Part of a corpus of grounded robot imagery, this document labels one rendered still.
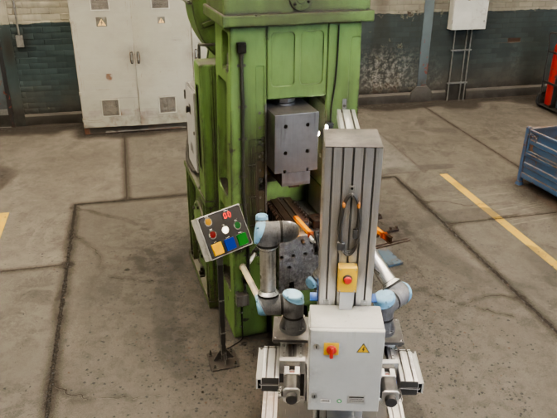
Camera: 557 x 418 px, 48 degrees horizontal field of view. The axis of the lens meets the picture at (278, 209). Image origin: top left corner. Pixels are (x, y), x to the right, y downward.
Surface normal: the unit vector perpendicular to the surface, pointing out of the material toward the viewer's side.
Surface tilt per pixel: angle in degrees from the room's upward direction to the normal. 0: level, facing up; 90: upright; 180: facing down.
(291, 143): 90
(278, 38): 90
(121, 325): 0
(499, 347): 0
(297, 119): 90
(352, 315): 0
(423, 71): 90
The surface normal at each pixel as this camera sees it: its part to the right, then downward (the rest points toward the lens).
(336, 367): -0.04, 0.43
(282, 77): 0.30, 0.41
